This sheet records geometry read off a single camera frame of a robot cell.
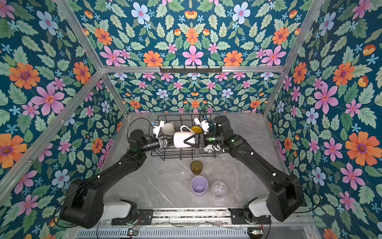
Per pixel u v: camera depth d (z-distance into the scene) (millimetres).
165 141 682
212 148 912
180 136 688
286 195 400
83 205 414
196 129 941
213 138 634
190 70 915
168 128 927
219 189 823
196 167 901
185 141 663
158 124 705
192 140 658
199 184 834
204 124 661
